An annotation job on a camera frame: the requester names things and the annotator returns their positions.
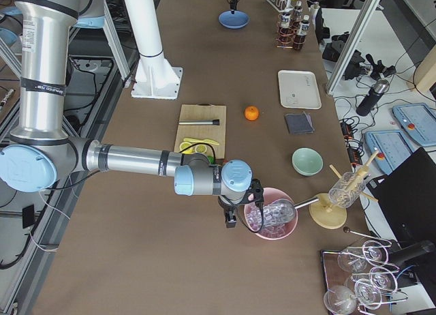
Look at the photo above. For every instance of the blue round plate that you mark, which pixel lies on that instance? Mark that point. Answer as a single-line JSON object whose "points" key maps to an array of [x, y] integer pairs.
{"points": [[233, 19]]}

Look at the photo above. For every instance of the orange mandarin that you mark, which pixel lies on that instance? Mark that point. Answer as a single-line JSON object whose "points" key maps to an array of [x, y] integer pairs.
{"points": [[251, 113]]}

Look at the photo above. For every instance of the metal ice scoop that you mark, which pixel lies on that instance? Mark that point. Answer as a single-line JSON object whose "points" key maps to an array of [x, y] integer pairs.
{"points": [[299, 204]]}

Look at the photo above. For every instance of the pink bowl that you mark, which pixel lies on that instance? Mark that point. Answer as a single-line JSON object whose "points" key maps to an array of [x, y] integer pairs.
{"points": [[270, 195]]}

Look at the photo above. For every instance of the green bowl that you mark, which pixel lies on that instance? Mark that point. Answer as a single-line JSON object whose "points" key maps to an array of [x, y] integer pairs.
{"points": [[307, 162]]}

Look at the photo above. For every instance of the dark drink bottle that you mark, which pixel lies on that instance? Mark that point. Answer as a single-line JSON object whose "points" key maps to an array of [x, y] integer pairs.
{"points": [[284, 28], [297, 14], [301, 33]]}

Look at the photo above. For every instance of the wooden cup tree stand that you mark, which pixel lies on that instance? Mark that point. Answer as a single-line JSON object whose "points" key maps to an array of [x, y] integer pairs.
{"points": [[330, 216]]}

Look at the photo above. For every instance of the grey folded cloth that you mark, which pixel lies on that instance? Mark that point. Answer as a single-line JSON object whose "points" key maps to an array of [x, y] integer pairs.
{"points": [[299, 123]]}

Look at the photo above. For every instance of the steel muddler rod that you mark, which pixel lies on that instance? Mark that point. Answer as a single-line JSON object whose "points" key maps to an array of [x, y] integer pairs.
{"points": [[200, 122]]}

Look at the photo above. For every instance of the clear glass mug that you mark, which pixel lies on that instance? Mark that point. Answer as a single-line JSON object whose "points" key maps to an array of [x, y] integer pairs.
{"points": [[346, 190]]}

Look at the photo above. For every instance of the wooden cutting board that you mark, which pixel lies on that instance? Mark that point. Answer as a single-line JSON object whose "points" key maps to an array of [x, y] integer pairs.
{"points": [[191, 112]]}

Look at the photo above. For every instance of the cream serving tray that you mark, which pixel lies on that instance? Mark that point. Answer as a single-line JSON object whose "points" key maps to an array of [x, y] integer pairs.
{"points": [[298, 89]]}

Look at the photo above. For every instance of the wine glass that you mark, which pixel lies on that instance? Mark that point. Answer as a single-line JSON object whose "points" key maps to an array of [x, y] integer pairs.
{"points": [[383, 280], [375, 253], [340, 299], [352, 260]]}

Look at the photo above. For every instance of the blue teach pendant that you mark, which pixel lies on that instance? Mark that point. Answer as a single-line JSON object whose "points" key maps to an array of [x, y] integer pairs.
{"points": [[393, 148], [418, 120]]}

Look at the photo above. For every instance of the black thermos bottle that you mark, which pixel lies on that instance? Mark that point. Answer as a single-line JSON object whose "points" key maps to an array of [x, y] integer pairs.
{"points": [[373, 96]]}

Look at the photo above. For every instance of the black monitor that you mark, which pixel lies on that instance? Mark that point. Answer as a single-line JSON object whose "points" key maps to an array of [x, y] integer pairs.
{"points": [[407, 198]]}

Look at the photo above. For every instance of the copper wire bottle rack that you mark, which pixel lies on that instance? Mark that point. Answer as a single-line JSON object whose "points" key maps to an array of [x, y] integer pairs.
{"points": [[293, 31]]}

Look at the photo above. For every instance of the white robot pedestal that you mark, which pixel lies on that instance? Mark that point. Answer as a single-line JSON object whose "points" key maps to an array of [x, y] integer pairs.
{"points": [[155, 77]]}

